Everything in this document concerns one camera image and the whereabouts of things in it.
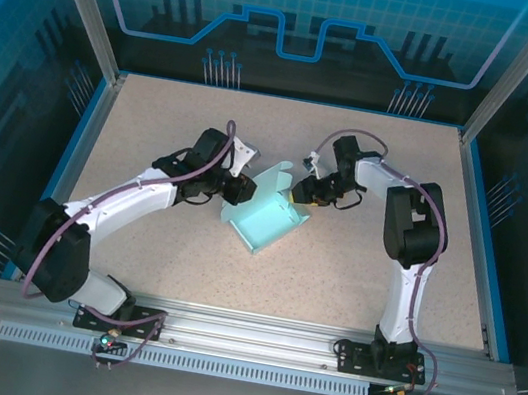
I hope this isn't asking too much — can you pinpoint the light blue paper box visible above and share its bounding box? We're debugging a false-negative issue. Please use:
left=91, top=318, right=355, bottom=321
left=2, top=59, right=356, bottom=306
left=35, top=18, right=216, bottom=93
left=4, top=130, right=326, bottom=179
left=213, top=150, right=320, bottom=265

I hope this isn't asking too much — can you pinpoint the blue table edge strip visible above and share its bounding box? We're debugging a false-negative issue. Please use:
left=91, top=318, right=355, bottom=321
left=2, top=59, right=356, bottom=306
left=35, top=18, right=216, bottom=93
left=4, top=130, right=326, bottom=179
left=434, top=138, right=528, bottom=364
left=0, top=66, right=112, bottom=292

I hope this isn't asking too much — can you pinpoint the small green-lit circuit board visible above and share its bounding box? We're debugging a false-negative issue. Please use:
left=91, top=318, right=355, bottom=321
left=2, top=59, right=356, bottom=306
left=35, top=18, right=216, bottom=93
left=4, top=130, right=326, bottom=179
left=367, top=377, right=416, bottom=395
left=90, top=324, right=130, bottom=359

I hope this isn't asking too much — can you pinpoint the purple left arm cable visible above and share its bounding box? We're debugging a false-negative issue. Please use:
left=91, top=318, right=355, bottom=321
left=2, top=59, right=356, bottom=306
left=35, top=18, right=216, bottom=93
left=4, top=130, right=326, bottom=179
left=9, top=89, right=238, bottom=384

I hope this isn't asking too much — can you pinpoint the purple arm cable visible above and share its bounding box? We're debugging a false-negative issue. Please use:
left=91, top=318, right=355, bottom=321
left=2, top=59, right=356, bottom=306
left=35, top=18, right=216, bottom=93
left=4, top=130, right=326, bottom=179
left=272, top=122, right=479, bottom=395
left=9, top=89, right=238, bottom=384

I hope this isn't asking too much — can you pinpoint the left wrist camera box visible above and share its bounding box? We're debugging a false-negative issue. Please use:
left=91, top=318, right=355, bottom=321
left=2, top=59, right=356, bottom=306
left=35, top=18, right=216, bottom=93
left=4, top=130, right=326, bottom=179
left=226, top=135, right=260, bottom=180

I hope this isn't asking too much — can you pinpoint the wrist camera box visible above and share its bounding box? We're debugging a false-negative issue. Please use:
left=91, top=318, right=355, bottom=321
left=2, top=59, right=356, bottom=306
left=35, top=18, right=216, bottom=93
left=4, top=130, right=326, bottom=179
left=226, top=135, right=260, bottom=180
left=300, top=150, right=327, bottom=179

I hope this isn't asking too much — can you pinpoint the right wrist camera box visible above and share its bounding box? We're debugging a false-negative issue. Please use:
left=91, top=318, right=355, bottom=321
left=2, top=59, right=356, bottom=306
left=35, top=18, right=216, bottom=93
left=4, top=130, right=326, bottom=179
left=300, top=150, right=327, bottom=179

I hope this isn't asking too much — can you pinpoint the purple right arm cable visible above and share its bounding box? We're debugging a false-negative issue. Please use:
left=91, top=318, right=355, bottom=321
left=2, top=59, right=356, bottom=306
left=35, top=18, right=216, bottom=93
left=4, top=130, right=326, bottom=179
left=272, top=122, right=479, bottom=395

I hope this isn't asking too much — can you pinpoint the aluminium side rail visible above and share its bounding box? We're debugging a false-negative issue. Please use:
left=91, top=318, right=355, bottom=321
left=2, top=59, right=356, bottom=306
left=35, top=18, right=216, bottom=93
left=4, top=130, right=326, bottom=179
left=423, top=128, right=528, bottom=359
left=9, top=62, right=127, bottom=294

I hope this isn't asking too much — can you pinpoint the aluminium frame beam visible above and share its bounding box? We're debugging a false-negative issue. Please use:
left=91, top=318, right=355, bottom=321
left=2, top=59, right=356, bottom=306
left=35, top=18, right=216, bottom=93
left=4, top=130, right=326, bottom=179
left=0, top=270, right=520, bottom=395

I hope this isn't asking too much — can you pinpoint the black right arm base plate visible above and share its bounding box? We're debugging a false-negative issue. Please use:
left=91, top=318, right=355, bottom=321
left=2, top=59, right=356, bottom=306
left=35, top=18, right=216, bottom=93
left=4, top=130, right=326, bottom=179
left=333, top=339, right=427, bottom=387

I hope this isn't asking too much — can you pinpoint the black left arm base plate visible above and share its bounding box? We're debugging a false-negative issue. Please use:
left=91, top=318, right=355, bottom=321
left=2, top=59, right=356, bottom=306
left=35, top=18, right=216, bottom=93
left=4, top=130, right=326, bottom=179
left=72, top=294, right=170, bottom=344

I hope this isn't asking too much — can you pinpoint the slotted grey cable duct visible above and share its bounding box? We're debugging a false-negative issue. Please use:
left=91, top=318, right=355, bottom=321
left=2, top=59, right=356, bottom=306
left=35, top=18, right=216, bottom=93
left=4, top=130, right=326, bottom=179
left=0, top=320, right=376, bottom=395

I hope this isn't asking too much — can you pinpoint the aluminium corner post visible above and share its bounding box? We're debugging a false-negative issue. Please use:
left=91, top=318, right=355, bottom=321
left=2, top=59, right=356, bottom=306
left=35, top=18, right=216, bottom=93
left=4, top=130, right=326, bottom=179
left=457, top=0, right=528, bottom=156
left=17, top=0, right=142, bottom=89

